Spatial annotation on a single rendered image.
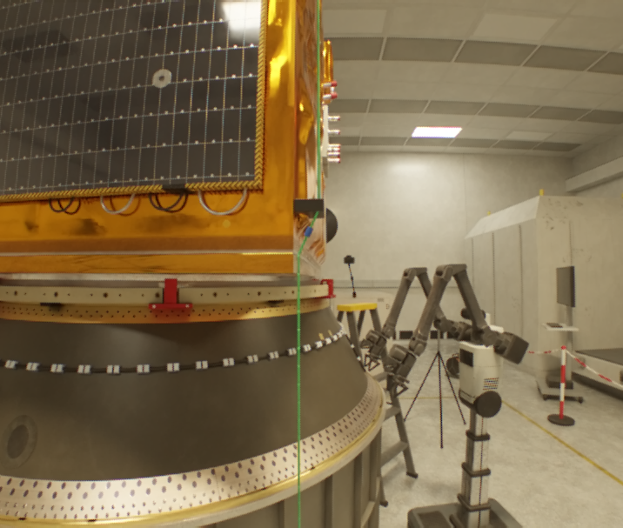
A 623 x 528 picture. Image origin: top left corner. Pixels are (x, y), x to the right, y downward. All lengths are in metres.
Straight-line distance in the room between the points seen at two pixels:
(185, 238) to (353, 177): 8.71
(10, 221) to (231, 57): 0.74
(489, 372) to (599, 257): 5.73
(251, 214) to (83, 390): 0.67
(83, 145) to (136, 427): 0.73
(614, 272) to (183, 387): 7.41
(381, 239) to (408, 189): 1.60
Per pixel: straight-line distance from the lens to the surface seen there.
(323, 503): 1.27
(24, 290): 1.25
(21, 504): 1.12
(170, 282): 1.04
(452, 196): 9.90
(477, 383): 2.00
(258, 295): 1.13
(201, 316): 1.10
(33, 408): 1.16
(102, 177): 0.92
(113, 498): 1.02
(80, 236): 0.99
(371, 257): 9.07
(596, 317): 7.48
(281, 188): 0.78
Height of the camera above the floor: 1.74
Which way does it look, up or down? 3 degrees up
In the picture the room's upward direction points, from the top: straight up
